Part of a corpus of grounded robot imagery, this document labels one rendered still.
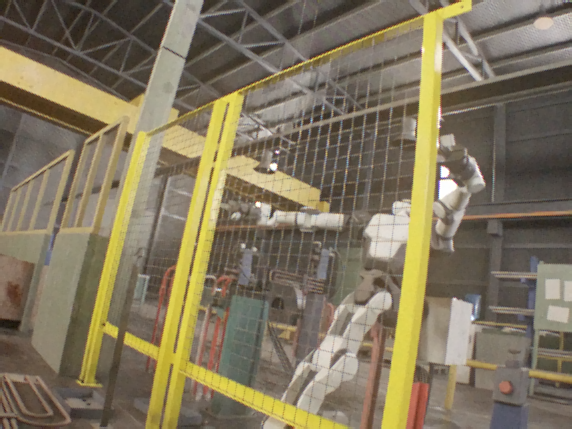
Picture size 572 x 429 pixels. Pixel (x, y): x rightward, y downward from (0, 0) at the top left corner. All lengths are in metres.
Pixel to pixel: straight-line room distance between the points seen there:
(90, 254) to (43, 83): 11.25
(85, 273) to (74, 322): 0.35
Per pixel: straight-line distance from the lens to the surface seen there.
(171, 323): 2.16
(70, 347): 3.23
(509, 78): 5.00
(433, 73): 1.43
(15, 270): 4.74
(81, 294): 3.19
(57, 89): 14.17
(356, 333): 1.86
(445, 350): 2.51
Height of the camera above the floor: 0.76
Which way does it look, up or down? 13 degrees up
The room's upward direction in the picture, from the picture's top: 10 degrees clockwise
